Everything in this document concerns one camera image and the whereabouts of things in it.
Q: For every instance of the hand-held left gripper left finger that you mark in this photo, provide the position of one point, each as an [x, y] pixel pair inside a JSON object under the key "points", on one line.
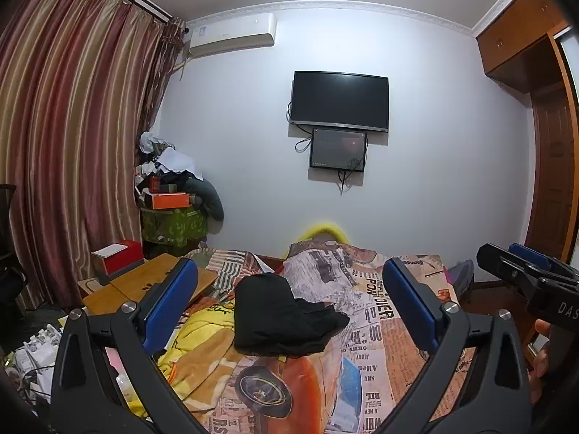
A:
{"points": [[174, 298]]}

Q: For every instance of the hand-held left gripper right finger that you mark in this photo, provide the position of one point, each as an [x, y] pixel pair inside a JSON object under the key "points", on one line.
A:
{"points": [[409, 303]]}

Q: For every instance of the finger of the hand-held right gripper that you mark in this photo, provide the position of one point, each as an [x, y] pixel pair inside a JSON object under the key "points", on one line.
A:
{"points": [[529, 253], [502, 264]]}

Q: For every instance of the black zip hoodie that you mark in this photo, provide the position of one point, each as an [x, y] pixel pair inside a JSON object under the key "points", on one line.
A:
{"points": [[280, 321]]}

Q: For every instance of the pile of clothes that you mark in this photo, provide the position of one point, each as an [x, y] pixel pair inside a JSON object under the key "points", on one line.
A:
{"points": [[163, 158]]}

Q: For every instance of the person's right hand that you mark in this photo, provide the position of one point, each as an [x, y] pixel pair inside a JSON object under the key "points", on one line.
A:
{"points": [[539, 361]]}

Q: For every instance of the wooden lap desk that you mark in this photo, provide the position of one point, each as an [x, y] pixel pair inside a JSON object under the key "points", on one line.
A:
{"points": [[131, 285]]}

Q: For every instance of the newspaper-print blanket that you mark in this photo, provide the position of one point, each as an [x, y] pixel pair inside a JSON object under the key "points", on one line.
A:
{"points": [[384, 348]]}

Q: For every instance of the yellow blanket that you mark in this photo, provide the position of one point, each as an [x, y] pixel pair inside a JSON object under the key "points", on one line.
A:
{"points": [[203, 348]]}

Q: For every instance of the red box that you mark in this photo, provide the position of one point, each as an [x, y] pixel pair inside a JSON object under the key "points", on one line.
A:
{"points": [[124, 260]]}

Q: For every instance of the striped grey cloth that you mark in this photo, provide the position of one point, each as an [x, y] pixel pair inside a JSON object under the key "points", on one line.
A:
{"points": [[230, 266]]}

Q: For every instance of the green patterned storage box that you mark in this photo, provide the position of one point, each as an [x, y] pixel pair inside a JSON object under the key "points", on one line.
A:
{"points": [[174, 226]]}

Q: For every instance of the brown wooden door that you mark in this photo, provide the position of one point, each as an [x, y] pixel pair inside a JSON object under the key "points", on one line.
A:
{"points": [[549, 181]]}

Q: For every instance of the orange box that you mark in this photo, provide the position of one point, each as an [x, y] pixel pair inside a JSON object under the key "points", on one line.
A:
{"points": [[171, 200]]}

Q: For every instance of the pile of papers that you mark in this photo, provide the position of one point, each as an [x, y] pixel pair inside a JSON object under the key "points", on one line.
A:
{"points": [[38, 352]]}

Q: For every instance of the striped red curtain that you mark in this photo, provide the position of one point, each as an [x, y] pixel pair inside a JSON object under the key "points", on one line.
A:
{"points": [[77, 144]]}

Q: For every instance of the wooden overhead cabinet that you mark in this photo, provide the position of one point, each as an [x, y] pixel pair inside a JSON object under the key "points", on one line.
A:
{"points": [[515, 40]]}

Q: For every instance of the white air conditioner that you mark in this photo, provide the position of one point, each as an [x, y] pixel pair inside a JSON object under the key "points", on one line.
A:
{"points": [[230, 34]]}

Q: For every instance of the small black wall monitor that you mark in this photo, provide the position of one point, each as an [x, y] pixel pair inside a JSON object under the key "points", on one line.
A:
{"points": [[338, 150]]}

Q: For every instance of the black wall television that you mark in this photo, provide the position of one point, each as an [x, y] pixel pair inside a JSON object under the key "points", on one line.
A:
{"points": [[339, 99]]}

